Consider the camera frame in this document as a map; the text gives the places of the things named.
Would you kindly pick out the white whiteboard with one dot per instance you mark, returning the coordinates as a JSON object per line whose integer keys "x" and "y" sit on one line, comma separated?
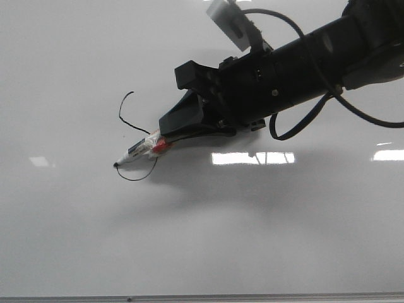
{"x": 81, "y": 80}

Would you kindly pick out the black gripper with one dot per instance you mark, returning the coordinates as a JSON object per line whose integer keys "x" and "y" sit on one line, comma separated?
{"x": 236, "y": 95}

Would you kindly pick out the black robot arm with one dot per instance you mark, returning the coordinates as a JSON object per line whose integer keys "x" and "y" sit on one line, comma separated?
{"x": 364, "y": 46}

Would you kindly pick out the black whiteboard marker pen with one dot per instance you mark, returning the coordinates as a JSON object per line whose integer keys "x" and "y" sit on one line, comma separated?
{"x": 153, "y": 145}

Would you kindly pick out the grey aluminium whiteboard frame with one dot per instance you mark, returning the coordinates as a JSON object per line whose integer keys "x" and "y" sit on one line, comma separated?
{"x": 323, "y": 297}

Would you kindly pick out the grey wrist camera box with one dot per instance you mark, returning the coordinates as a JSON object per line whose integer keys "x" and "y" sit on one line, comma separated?
{"x": 228, "y": 16}

